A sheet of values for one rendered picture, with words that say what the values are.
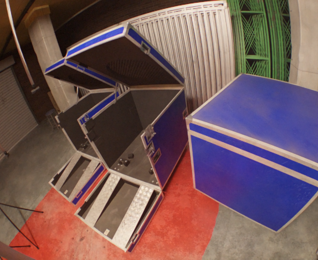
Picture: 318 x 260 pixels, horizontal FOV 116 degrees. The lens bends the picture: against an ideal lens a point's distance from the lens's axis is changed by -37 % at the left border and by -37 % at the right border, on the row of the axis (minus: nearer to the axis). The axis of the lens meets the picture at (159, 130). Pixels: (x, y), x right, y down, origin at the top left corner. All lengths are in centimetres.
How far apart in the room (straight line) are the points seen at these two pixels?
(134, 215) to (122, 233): 25
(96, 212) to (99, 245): 43
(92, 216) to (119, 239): 50
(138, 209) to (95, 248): 72
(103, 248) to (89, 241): 21
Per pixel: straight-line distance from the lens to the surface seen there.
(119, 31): 119
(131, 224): 183
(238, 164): 111
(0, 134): 668
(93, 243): 206
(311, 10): 204
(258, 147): 94
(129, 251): 176
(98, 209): 212
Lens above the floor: 167
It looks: 35 degrees down
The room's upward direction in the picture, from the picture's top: 15 degrees counter-clockwise
